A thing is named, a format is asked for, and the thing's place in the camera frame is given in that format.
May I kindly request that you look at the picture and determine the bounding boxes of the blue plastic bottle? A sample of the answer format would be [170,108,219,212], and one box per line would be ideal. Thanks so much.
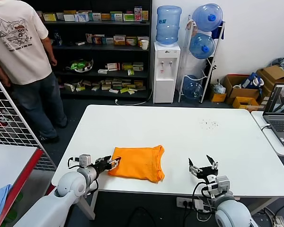
[53,30,62,47]

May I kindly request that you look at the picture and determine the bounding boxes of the blue water jug with label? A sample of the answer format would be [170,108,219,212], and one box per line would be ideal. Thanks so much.
[155,5,182,46]

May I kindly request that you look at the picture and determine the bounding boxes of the black shelving unit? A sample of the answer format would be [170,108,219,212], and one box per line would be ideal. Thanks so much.
[34,0,153,100]

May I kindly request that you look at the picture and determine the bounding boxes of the bowl of green fruit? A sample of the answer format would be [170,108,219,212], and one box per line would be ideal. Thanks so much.
[65,58,94,73]

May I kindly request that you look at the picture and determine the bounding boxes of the white floor cable with plug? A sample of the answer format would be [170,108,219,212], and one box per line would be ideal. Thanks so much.
[115,89,154,106]

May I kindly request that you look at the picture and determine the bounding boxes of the flat yellow cardboard box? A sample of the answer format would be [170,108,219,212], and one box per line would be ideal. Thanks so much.
[232,96,259,109]

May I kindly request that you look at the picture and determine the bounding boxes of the blue white medicine box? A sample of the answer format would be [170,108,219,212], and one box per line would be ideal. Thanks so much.
[75,12,89,22]

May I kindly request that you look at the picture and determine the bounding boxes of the person in white t-shirt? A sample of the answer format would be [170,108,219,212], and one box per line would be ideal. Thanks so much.
[0,0,69,144]

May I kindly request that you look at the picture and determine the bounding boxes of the white cart with red frame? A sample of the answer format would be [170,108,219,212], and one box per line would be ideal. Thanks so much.
[0,144,55,227]

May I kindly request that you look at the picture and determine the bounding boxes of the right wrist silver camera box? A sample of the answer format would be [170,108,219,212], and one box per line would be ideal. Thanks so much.
[215,175,230,192]

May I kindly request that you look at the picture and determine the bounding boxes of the white water dispenser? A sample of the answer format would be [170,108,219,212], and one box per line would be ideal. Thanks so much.
[153,41,182,104]

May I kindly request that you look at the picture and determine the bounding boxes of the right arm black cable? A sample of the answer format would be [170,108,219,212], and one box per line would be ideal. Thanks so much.
[191,182,213,209]

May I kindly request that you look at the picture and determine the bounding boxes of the tall red white box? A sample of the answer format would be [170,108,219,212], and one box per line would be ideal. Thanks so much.
[133,6,142,22]

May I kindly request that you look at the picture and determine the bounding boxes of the grey laptop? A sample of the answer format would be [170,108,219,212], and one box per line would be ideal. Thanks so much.
[262,83,284,147]

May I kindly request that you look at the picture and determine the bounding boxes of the clear plastic bag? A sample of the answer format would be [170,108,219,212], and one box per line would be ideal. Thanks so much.
[210,82,226,94]

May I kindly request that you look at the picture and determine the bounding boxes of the red white medicine box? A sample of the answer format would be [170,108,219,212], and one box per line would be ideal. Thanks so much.
[106,62,121,71]

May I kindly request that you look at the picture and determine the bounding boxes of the white wire jug rack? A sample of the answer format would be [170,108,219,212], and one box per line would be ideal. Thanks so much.
[177,14,226,104]

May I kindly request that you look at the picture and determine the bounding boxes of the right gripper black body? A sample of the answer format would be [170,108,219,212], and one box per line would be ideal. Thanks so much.
[196,166,219,182]

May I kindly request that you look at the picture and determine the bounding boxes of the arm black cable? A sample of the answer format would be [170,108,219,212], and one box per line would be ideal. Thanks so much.
[67,157,80,170]
[191,182,213,209]

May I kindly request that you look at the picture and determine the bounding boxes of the red dark medicine box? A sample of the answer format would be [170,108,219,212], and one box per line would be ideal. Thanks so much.
[91,35,105,45]

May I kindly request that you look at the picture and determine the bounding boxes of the orange t-shirt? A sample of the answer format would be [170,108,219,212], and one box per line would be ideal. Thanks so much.
[107,144,166,184]

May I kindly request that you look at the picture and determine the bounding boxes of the white wire grid panel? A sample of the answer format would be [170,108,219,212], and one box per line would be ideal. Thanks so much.
[0,67,56,171]

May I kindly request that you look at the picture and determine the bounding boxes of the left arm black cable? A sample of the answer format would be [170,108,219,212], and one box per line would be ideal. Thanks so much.
[67,157,80,170]

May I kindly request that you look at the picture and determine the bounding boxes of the blue white bag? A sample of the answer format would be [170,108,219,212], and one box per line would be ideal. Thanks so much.
[240,72,265,90]

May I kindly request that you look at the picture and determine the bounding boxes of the dark blue cloth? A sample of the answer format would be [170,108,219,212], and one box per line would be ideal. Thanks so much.
[212,20,226,40]

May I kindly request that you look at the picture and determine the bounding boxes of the black folded tripod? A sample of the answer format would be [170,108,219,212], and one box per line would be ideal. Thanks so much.
[204,56,216,83]

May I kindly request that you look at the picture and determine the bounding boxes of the small yellow cardboard box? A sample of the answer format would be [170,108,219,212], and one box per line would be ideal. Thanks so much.
[209,91,227,103]

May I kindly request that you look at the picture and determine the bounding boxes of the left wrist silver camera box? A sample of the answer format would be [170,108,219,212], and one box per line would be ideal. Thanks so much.
[78,154,92,167]

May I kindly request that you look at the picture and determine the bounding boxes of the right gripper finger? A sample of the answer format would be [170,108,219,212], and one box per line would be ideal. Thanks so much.
[188,157,204,177]
[205,155,219,170]

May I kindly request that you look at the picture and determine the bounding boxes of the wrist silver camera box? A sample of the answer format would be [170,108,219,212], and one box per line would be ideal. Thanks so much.
[215,175,230,192]
[78,154,92,167]

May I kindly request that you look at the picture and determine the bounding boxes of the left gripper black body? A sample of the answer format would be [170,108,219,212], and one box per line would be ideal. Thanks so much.
[96,157,111,171]

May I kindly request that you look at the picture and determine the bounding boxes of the open brown cardboard box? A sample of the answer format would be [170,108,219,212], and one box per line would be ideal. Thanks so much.
[255,65,284,95]

